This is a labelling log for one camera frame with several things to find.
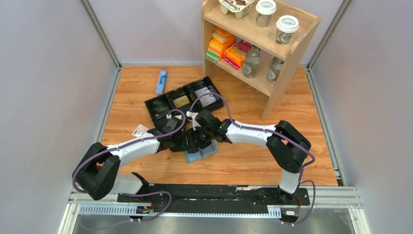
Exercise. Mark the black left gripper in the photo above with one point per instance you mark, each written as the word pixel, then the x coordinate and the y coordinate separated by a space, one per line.
pixel 183 146

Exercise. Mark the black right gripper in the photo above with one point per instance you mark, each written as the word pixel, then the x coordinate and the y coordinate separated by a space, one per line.
pixel 192 135

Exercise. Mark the teal leather card holder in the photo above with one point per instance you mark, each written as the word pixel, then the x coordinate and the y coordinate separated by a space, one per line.
pixel 202 153

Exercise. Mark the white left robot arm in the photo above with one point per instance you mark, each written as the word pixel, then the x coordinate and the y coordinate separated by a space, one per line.
pixel 97 172

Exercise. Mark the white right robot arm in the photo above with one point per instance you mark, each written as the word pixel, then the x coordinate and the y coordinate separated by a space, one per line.
pixel 287 145

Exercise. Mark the gold card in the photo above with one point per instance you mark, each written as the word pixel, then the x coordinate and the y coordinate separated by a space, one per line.
pixel 181 101

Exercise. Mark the silver VIP card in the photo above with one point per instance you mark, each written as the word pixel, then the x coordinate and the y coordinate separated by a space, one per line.
pixel 207 99

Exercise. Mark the black three-compartment tray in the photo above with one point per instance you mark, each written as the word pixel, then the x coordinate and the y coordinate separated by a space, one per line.
pixel 158 107

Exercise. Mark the blue rectangular box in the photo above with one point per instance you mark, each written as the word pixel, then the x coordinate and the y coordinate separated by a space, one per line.
pixel 161 83

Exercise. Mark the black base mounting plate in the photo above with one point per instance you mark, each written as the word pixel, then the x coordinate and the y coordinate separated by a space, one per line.
pixel 224 199

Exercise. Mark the orange snack box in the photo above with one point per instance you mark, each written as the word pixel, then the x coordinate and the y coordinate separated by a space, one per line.
pixel 235 54

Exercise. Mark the glass bottle left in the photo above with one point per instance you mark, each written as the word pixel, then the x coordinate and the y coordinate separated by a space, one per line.
pixel 251 62

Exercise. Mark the glass bottle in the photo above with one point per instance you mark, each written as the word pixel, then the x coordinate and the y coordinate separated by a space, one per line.
pixel 275 69
pixel 251 62

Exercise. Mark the stacked colourful sponges pack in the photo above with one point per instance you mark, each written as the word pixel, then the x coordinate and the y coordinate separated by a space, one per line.
pixel 221 40

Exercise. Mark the glass bottle right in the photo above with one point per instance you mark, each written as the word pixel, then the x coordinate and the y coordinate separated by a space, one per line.
pixel 275 69

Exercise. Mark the chocolate pudding cup pack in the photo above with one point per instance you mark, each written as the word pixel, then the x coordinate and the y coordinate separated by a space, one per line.
pixel 239 7

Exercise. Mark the paper coffee cup right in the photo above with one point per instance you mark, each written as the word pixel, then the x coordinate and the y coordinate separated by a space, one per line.
pixel 286 25

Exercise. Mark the paper coffee cup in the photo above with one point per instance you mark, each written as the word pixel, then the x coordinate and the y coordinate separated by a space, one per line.
pixel 265 9
pixel 286 25

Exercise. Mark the paper coffee cup left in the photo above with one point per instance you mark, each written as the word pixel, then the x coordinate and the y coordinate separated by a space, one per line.
pixel 265 9

